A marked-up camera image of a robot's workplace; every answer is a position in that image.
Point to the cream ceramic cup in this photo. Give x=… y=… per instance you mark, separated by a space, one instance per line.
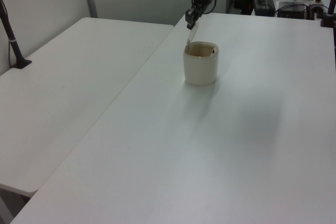
x=200 y=69

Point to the black electronic device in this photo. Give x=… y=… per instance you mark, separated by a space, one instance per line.
x=263 y=6

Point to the black control box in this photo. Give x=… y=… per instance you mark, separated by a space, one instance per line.
x=292 y=10

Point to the white side table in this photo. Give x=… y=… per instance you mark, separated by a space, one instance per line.
x=78 y=77

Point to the black table clamp stand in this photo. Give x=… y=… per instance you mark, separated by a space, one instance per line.
x=331 y=6

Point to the black camera stand pole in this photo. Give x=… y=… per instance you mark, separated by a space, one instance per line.
x=13 y=47

